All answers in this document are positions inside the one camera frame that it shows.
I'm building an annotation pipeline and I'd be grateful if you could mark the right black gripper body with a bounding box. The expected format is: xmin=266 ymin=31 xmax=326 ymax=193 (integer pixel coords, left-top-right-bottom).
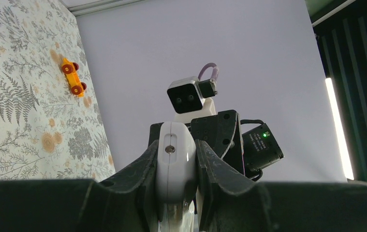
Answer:
xmin=149 ymin=110 xmax=244 ymax=176

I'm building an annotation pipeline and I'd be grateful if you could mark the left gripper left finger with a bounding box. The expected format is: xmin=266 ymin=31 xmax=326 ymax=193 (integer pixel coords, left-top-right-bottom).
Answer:
xmin=0 ymin=141 xmax=159 ymax=232

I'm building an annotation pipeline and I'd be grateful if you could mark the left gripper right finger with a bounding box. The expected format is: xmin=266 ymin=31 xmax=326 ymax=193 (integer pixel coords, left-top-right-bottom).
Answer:
xmin=196 ymin=140 xmax=367 ymax=232

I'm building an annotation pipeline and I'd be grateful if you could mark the floral patterned mat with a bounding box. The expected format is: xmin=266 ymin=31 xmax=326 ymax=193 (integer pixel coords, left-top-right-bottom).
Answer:
xmin=0 ymin=0 xmax=115 ymax=181

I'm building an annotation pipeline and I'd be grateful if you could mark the orange toy car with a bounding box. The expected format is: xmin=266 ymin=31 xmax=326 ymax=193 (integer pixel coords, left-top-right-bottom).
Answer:
xmin=61 ymin=58 xmax=87 ymax=97

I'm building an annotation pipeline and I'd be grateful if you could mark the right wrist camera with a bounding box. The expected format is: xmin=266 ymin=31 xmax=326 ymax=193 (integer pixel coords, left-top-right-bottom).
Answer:
xmin=167 ymin=76 xmax=217 ymax=124

